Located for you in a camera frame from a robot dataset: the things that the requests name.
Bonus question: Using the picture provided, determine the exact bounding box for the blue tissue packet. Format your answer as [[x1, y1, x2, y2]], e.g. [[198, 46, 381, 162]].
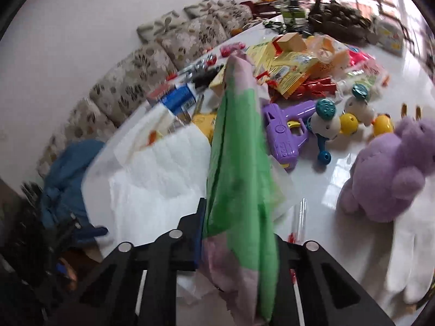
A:
[[161, 84, 196, 115]]

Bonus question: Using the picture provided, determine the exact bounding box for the pink green plastic bag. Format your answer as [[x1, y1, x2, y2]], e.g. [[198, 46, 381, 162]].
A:
[[202, 52, 279, 325]]

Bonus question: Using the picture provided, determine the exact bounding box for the purple toy gun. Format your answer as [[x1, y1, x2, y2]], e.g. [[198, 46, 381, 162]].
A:
[[262, 100, 316, 171]]

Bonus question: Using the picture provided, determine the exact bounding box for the large white torn paper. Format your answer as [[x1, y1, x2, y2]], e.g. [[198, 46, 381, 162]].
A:
[[82, 104, 211, 256]]

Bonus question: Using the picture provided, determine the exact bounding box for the floral sofa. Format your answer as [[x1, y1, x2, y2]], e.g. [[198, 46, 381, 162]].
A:
[[37, 0, 253, 177]]

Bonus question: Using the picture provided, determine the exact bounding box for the purple plush bunny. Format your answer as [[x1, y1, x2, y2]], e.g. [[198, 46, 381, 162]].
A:
[[337, 117, 434, 223]]

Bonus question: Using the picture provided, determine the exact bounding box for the white plastic jar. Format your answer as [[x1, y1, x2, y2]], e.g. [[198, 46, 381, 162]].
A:
[[375, 15, 404, 56]]

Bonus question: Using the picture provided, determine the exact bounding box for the blue jacket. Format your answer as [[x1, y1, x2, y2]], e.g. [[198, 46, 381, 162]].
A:
[[39, 139, 108, 244]]

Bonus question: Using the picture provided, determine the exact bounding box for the red toy figure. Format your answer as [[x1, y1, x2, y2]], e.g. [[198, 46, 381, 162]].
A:
[[290, 77, 337, 100]]

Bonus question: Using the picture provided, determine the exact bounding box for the bowl of dark fruit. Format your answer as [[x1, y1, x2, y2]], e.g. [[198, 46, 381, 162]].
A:
[[307, 1, 372, 43]]

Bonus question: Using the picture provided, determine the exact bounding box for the rattle toy with balls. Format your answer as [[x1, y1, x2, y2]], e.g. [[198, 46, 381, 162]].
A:
[[307, 83, 394, 165]]

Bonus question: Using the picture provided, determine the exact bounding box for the yellow green book box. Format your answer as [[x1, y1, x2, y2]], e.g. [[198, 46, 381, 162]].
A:
[[246, 42, 319, 99]]

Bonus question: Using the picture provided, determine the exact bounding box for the white glove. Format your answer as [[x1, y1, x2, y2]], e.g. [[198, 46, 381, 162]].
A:
[[385, 177, 434, 304]]

